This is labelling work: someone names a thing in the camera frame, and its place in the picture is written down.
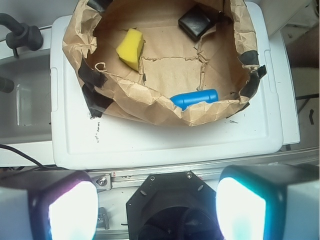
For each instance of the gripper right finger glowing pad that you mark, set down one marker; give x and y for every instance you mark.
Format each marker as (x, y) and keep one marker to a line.
(269, 202)

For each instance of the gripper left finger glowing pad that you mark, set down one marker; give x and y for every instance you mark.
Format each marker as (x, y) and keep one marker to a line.
(48, 205)

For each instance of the yellow green sponge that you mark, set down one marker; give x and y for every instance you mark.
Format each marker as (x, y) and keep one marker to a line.
(130, 49)

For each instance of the white plastic tray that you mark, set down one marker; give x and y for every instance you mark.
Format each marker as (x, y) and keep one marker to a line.
(82, 142)

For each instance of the white sink basin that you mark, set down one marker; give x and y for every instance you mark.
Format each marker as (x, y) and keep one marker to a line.
(25, 113)

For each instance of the blue plastic cylinder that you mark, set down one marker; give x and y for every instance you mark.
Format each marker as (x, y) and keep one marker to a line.
(186, 100)

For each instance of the crumpled brown paper bag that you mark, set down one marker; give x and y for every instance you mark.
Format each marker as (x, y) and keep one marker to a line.
(225, 58)

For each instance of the black square box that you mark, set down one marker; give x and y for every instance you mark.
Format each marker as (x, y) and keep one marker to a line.
(195, 22)

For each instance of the aluminium rail with bracket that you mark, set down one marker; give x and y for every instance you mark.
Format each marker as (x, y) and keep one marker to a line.
(206, 170)

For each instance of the black octagonal mount plate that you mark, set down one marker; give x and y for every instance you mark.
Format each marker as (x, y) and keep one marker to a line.
(173, 206)

